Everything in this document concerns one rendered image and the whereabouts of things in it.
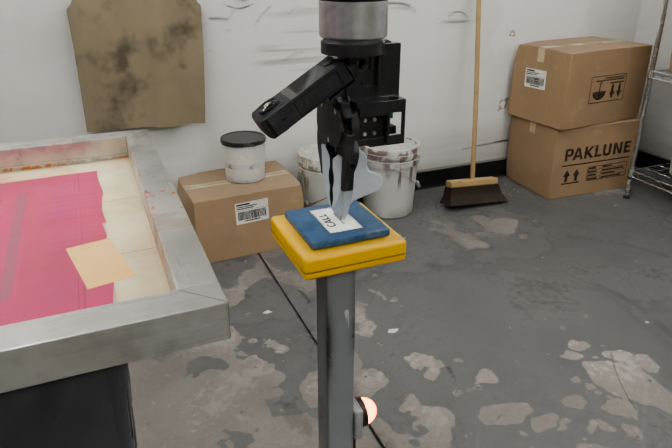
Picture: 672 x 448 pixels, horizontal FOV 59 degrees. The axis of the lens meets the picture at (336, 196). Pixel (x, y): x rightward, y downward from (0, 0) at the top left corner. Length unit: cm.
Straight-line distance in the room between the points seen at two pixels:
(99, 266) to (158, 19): 207
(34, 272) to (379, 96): 42
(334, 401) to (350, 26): 49
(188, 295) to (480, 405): 149
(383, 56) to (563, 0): 310
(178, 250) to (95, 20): 212
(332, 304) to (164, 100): 207
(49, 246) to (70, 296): 13
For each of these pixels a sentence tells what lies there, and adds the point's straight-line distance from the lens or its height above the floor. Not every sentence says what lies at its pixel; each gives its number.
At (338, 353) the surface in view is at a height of 78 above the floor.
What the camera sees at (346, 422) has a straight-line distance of 89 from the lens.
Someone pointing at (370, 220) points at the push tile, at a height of 96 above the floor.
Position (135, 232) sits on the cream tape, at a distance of 75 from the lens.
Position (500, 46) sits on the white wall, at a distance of 350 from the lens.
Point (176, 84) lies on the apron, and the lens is 275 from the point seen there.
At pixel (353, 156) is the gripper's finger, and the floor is 106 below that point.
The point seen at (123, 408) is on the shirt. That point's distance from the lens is 66.
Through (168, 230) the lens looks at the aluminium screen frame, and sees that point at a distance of 66.
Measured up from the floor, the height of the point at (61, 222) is 95.
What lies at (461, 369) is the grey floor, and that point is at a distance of 206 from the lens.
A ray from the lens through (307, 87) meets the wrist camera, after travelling 64.
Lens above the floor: 127
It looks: 22 degrees down
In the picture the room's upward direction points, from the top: straight up
